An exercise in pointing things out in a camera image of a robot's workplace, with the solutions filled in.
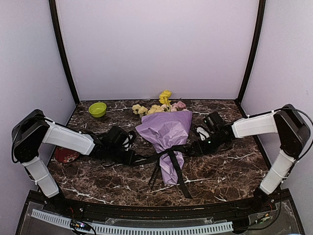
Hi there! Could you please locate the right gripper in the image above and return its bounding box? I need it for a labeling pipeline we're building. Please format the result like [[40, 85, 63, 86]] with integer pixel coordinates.
[[188, 131, 227, 157]]

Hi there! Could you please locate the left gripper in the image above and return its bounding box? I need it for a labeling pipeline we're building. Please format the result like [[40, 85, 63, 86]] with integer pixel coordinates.
[[107, 146, 136, 166]]

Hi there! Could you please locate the black printed ribbon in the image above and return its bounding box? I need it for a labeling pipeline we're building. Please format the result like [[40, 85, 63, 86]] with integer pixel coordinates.
[[131, 145, 193, 199]]

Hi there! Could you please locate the pink wrapping paper sheet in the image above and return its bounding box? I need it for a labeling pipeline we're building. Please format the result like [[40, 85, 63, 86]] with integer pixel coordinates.
[[135, 109, 193, 186]]

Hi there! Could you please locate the yellow daisy bunch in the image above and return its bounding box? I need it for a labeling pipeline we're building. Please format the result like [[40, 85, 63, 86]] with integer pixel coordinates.
[[132, 104, 162, 117]]

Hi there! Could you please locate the yellow rose stem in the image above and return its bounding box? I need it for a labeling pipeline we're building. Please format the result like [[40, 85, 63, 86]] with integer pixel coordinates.
[[159, 90, 172, 111]]

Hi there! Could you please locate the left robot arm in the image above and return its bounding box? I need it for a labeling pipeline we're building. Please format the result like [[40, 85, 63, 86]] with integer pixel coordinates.
[[11, 109, 136, 213]]

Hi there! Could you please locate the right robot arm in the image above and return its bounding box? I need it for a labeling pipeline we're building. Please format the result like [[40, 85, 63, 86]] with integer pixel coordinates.
[[188, 104, 313, 212]]

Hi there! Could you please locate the red floral dish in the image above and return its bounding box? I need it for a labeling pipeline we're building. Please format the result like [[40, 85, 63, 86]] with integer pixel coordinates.
[[55, 147, 80, 164]]

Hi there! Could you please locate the green plastic bowl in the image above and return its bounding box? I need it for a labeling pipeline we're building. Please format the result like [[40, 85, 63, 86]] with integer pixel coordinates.
[[88, 102, 107, 118]]

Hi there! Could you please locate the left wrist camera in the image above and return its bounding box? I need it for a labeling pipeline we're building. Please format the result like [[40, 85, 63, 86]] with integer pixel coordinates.
[[106, 126, 136, 148]]

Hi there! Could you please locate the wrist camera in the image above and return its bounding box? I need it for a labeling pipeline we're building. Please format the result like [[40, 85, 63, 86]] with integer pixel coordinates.
[[203, 112, 225, 133], [106, 126, 136, 148]]

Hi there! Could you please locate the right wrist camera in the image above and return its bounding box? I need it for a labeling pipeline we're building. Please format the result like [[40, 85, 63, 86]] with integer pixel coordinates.
[[203, 112, 225, 133]]

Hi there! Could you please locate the right black frame post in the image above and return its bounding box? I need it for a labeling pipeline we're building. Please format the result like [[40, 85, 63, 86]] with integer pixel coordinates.
[[235, 0, 267, 110]]

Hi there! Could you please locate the black frame post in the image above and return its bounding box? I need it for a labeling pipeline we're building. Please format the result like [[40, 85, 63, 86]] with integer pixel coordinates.
[[48, 0, 80, 105], [235, 0, 267, 110]]

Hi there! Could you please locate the white slotted cable duct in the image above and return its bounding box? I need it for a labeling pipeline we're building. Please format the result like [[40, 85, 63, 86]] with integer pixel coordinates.
[[31, 209, 233, 235]]

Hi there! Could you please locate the black front rail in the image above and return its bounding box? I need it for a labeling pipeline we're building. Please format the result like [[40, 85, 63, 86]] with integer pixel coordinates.
[[26, 189, 291, 222]]

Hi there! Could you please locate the left black frame post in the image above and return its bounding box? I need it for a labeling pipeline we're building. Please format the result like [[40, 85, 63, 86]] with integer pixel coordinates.
[[48, 0, 80, 105]]

